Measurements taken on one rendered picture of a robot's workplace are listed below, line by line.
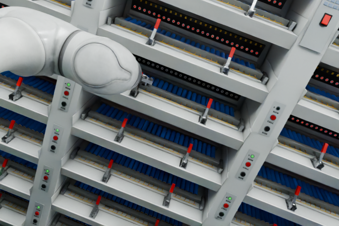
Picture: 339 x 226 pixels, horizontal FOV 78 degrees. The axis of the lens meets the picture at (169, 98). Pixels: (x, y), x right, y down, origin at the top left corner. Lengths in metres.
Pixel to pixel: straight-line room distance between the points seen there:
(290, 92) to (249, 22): 0.26
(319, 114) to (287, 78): 0.16
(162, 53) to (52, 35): 0.37
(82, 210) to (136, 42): 0.75
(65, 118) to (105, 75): 0.55
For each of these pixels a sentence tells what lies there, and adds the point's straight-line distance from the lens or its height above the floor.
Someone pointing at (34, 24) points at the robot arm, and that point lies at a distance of 0.44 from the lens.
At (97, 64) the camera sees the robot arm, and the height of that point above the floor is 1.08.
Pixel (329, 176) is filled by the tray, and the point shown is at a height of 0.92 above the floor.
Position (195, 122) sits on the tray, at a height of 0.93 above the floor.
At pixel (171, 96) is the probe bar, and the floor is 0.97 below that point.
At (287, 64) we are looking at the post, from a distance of 0.76.
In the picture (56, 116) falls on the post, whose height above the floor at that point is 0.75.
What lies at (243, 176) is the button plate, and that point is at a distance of 0.85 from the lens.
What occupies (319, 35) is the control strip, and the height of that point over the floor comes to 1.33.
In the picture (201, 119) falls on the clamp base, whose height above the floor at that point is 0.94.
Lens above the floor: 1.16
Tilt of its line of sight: 15 degrees down
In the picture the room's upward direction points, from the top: 21 degrees clockwise
